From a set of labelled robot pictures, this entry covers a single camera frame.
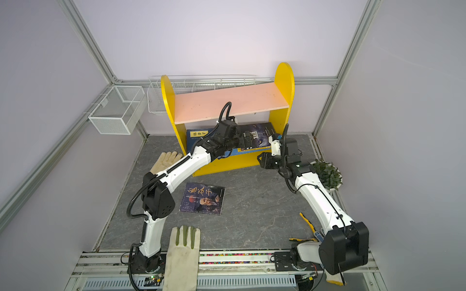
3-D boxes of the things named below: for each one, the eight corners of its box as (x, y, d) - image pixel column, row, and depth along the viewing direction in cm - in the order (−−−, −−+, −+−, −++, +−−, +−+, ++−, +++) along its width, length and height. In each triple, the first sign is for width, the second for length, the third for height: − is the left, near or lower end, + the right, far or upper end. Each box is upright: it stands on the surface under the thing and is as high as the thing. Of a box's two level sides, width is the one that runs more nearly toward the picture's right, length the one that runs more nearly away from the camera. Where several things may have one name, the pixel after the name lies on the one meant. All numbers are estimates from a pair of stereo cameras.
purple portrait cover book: (179, 211, 90) (178, 209, 88) (188, 184, 100) (187, 182, 98) (220, 215, 89) (220, 213, 87) (225, 188, 98) (225, 185, 96)
